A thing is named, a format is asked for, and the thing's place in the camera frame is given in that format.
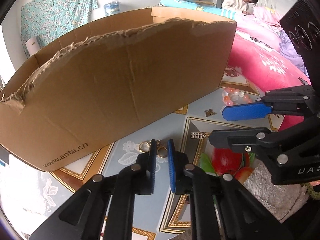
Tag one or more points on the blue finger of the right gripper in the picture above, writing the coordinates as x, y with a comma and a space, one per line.
237, 139
257, 110

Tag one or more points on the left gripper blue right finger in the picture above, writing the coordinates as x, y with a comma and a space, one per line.
179, 182

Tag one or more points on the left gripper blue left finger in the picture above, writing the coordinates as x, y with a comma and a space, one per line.
147, 161

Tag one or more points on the gold linked rings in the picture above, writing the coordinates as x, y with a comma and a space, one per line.
152, 147

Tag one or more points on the gold bar hair clip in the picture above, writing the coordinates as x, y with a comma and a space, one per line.
198, 135

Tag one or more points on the gold butterfly brooch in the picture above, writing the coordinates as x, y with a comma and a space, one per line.
209, 113

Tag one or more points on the green fuzzy sleeve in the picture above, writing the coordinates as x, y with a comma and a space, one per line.
311, 191

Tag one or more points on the pink floral quilt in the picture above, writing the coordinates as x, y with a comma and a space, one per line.
262, 51

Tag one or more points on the brown cardboard box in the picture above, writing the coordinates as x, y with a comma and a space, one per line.
109, 78

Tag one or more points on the person in white top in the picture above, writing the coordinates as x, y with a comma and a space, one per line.
240, 6

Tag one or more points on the blue water jug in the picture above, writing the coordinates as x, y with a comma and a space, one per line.
112, 8

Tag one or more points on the teal floral wall cloth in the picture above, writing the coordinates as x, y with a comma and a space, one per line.
47, 20

